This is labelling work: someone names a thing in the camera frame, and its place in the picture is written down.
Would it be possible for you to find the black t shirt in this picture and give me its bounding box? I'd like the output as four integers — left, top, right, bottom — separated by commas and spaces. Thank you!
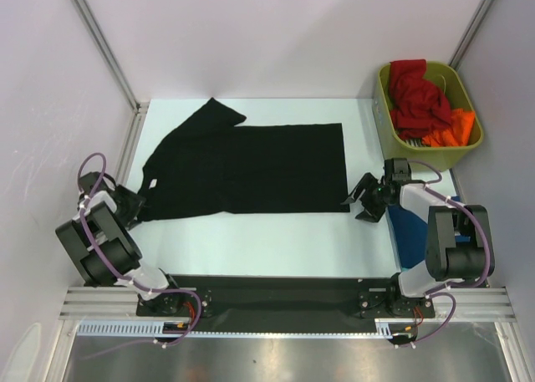
137, 99, 349, 222

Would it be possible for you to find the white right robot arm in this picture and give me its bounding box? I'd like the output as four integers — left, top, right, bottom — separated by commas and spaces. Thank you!
342, 169, 494, 316

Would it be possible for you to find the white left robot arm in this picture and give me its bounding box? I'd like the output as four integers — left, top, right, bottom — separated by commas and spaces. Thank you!
55, 185, 185, 315

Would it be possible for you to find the folded dark blue t shirt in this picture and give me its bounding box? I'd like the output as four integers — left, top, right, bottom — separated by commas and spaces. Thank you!
388, 188, 458, 280

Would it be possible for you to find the red t shirt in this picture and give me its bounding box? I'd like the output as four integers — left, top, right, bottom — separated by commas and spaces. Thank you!
389, 59, 451, 140

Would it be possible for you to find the orange t shirt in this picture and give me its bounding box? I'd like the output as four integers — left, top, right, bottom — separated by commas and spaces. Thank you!
422, 109, 476, 148

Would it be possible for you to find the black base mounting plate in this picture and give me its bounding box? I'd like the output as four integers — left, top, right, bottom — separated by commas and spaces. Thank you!
135, 275, 438, 334

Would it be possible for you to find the green plastic basket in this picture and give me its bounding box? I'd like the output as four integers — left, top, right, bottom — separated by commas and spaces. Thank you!
373, 59, 483, 171

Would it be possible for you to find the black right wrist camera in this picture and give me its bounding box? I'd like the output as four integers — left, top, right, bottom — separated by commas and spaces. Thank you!
384, 158, 412, 185

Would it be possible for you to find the white slotted cable duct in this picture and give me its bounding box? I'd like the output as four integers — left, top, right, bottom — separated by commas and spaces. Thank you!
78, 318, 415, 339

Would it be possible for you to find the aluminium frame post right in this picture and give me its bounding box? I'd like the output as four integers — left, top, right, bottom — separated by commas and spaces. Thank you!
449, 0, 497, 70

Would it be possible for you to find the aluminium frame post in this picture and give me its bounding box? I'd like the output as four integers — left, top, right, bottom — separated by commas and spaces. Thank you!
449, 0, 497, 70
71, 0, 140, 113

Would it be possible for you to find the aluminium frame post left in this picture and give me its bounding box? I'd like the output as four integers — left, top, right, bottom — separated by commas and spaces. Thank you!
71, 0, 140, 113

